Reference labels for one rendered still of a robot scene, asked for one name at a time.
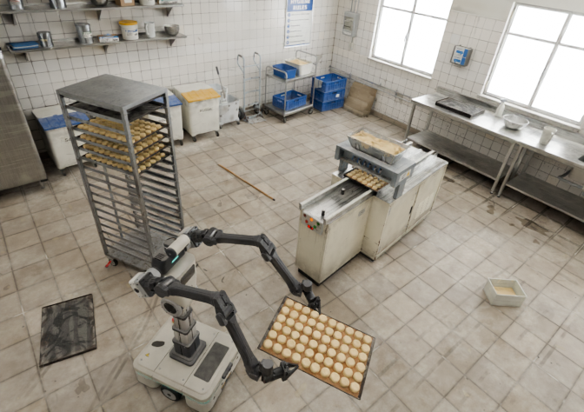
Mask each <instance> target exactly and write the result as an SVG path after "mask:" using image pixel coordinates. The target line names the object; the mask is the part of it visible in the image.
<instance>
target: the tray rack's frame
mask: <svg viewBox="0 0 584 412"><path fill-rule="evenodd" d="M163 88H164V87H161V86H157V85H153V84H149V83H143V82H138V81H135V80H131V79H127V78H123V77H119V76H112V75H109V74H102V75H100V76H95V77H92V78H90V79H87V80H84V81H81V82H79V83H73V84H71V85H68V86H65V87H62V88H60V89H57V90H56V94H57V97H58V101H59V103H60V107H61V110H62V113H63V118H64V121H65V124H66V127H67V130H68V133H69V136H70V141H71V144H72V147H73V150H74V153H75V156H76V161H77V164H78V168H79V170H80V174H81V177H82V179H83V185H84V188H85V191H86V194H87V197H88V200H89V203H90V208H91V211H92V214H93V217H94V220H95V223H96V228H97V231H98V235H99V237H100V241H101V244H102V246H103V252H104V254H105V255H106V256H107V258H109V259H110V260H112V262H111V263H112V264H114V262H113V259H116V260H117V261H120V262H123V263H126V264H128V265H130V266H132V267H134V268H137V269H140V270H142V271H144V272H146V271H147V270H148V269H149V268H150V267H152V266H151V264H150V263H147V262H144V261H142V260H139V259H137V258H135V257H133V256H129V255H127V254H124V253H123V252H120V251H118V250H115V249H112V248H110V249H108V248H107V245H106V242H105V239H104V235H103V230H102V227H101V224H100V221H99V217H98V214H97V211H96V206H95V203H94V200H93V196H92V194H91V190H90V185H89V182H88V178H87V176H86V172H85V169H84V167H83V161H82V158H81V155H80V151H79V148H78V145H77V142H76V137H75V133H74V130H73V128H72V124H71V121H70V116H69V112H68V110H67V106H66V103H65V100H64V97H63V96H69V97H73V98H75V99H79V100H83V101H86V102H89V103H95V104H99V105H102V106H105V107H109V108H112V109H115V110H120V108H119V106H122V105H123V106H126V110H128V109H130V108H132V107H134V106H137V105H138V104H140V103H144V102H146V101H148V100H150V99H152V98H154V97H156V96H160V95H161V94H163V93H165V89H163ZM130 234H131V235H134V236H138V237H141V238H142V239H145V240H147V239H146V236H145V235H142V234H139V233H137V232H135V231H133V230H132V231H130ZM150 234H151V235H152V236H153V237H151V240H152V242H153V243H154V245H153V249H154V250H156V251H158V250H159V249H160V248H161V247H162V246H163V243H164V242H165V241H166V240H167V239H169V238H170V237H167V236H164V235H161V234H159V233H156V232H154V231H152V230H150ZM120 236H121V237H123V234H122V233H120ZM123 238H126V239H128V240H131V241H132V242H135V243H139V244H141V245H143V246H146V247H148V244H147V243H145V242H142V241H140V240H137V239H135V238H133V237H130V236H125V237H123ZM170 239H173V238H170ZM119 243H122V244H125V245H127V246H130V247H131V248H134V249H138V250H140V251H142V252H145V253H147V254H149V251H148V250H146V249H143V248H141V247H138V246H136V245H134V244H132V243H127V242H125V241H123V240H120V241H119ZM113 246H114V247H117V248H119V249H122V250H125V251H127V252H129V253H131V254H134V255H136V256H140V257H142V258H144V259H147V260H149V261H150V257H148V256H145V255H142V254H140V253H137V252H135V251H133V250H131V249H127V248H124V247H123V246H120V245H118V244H115V245H113ZM155 253H156V252H155ZM155 253H154V254H155Z"/></svg>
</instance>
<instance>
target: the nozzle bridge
mask: <svg viewBox="0 0 584 412"><path fill-rule="evenodd" d="M354 157H355V163H353V160H354ZM359 157H360V158H361V163H360V165H358V162H357V160H358V158H359ZM352 158H353V160H352ZM360 158H359V159H360ZM335 159H336V160H340V162H339V168H338V170H340V171H343V170H345V169H347V168H348V164H351V165H353V166H355V167H356V168H358V169H361V170H363V171H365V172H367V173H369V174H370V175H372V176H375V177H377V178H379V179H381V180H383V181H384V182H386V183H389V184H390V187H392V188H394V189H395V192H394V194H393V198H394V199H395V200H396V199H397V198H399V197H400V196H402V193H403V190H404V187H405V183H406V181H407V180H408V179H409V178H410V177H411V176H412V175H413V172H414V168H415V162H414V161H411V160H409V159H407V158H405V157H402V158H401V159H400V160H398V161H397V162H395V163H393V164H391V165H390V164H388V163H385V162H383V161H381V160H379V159H377V158H375V157H372V156H370V155H368V154H366V153H364V152H361V151H359V150H357V149H355V148H353V147H352V146H351V144H350V142H349V140H346V141H344V142H342V143H339V144H337V145H336V148H335ZM364 160H365V161H366V165H365V168H363V165H362V163H364ZM358 161H359V160H358ZM369 163H371V168H370V170H368V165H369ZM374 166H376V171H375V172H374V171H373V168H374ZM380 168H381V169H382V173H381V175H379V173H378V171H379V169H380ZM379 172H380V171H379Z"/></svg>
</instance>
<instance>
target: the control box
mask: <svg viewBox="0 0 584 412"><path fill-rule="evenodd" d="M303 214H305V215H306V217H305V216H304V215H303ZM310 218H312V219H313V221H310ZM305 220H308V223H305ZM301 223H302V224H304V225H305V226H307V227H308V228H310V229H311V227H312V228H313V229H312V230H313V231H314V232H316V233H317V234H319V235H322V232H323V226H324V224H323V221H322V220H321V219H319V218H317V217H316V216H314V215H312V214H310V213H309V212H308V211H307V210H303V211H302V221H301ZM317 223H319V224H320V225H317ZM314 225H315V226H316V228H314V227H313V226H314Z"/></svg>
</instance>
